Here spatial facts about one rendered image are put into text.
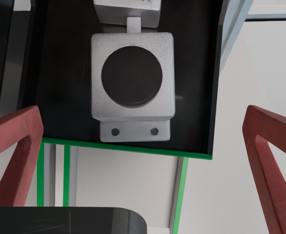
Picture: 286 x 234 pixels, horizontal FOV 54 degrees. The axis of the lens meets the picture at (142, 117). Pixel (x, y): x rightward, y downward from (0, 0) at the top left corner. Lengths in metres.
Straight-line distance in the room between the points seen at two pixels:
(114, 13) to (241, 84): 0.52
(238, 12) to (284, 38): 0.79
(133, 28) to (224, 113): 0.46
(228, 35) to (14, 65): 0.22
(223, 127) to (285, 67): 0.62
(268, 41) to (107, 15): 0.87
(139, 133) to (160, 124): 0.01
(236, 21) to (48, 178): 0.25
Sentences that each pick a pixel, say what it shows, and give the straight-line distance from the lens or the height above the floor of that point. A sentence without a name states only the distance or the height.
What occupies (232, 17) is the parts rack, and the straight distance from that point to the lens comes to 0.27.
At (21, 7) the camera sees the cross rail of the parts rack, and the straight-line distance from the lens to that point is 0.26.
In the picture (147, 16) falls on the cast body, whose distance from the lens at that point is 0.20.
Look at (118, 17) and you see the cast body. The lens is 0.21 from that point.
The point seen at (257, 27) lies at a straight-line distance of 0.97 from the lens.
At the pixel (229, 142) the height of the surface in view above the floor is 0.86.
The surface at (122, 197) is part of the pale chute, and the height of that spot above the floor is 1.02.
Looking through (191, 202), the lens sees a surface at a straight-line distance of 0.54.
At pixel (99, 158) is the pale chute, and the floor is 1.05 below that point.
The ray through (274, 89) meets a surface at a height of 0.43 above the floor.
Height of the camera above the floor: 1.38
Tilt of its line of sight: 60 degrees down
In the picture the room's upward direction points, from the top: 5 degrees clockwise
